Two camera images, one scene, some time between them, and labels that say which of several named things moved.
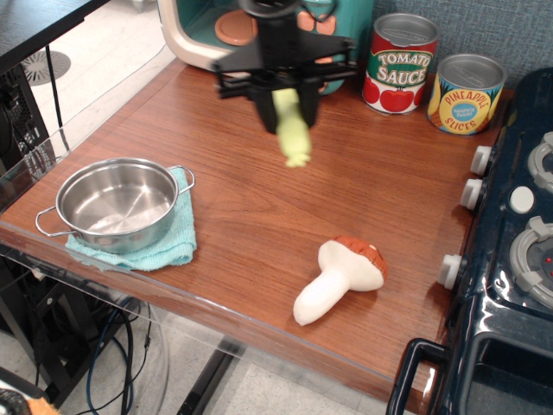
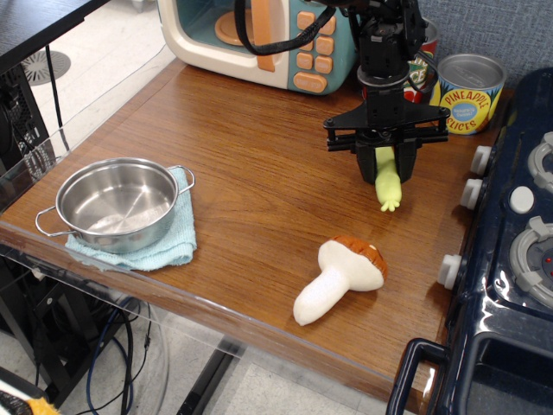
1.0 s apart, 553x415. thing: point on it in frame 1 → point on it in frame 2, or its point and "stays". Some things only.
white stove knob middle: (471, 192) stays
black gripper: (285, 59) → (386, 117)
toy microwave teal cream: (195, 34) stays
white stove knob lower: (449, 271) stays
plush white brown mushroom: (346, 264) stays
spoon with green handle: (292, 127) → (387, 181)
